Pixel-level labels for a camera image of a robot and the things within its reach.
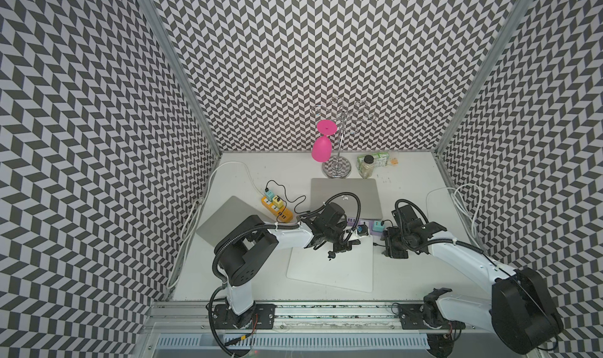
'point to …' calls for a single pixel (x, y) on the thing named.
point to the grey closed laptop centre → (367, 190)
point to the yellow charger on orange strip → (277, 202)
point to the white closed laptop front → (352, 269)
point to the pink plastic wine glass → (322, 146)
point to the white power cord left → (197, 205)
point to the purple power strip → (352, 221)
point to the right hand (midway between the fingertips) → (378, 244)
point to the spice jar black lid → (367, 166)
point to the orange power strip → (283, 213)
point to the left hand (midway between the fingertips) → (356, 241)
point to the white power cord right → (462, 210)
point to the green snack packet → (380, 159)
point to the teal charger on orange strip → (270, 195)
